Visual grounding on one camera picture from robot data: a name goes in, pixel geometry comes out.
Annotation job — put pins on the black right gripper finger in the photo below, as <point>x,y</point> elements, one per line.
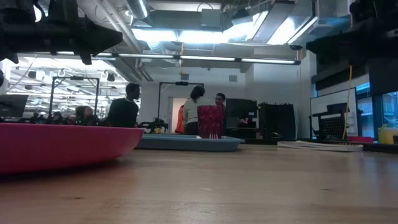
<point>348,40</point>
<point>348,56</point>

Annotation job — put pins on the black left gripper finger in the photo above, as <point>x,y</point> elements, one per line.
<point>93,47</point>
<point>99,33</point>

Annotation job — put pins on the pink round plate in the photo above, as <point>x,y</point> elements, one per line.
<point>56,146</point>

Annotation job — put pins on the red faceted plastic cup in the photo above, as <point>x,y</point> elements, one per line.
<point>210,121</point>

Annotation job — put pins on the black background robot arm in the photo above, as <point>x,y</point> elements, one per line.
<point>153,126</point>

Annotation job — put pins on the blue plastic tray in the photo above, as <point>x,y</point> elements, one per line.
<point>183,143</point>

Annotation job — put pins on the white whiteboard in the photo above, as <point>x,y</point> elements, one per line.
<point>320,101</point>

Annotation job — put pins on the person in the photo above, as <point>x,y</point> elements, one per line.
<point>123,110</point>
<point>180,119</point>
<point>220,99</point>
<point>85,115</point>
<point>192,112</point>

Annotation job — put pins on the black perforated cart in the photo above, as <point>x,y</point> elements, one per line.
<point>332,126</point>

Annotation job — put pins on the black computer monitor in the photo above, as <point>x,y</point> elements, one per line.
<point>12,105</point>

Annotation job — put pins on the yellow plastic container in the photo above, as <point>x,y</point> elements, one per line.
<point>387,134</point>

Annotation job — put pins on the black storage rack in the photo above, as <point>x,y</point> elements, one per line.
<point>276,119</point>

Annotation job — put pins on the long ceiling light strip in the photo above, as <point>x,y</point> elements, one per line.
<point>192,58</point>

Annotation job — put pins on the grey ceiling box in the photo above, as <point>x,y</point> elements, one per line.
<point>211,18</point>

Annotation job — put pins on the silver ventilation duct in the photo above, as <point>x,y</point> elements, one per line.
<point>138,8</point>

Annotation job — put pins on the black gantry frame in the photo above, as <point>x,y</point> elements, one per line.
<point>159,102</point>
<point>51,96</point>

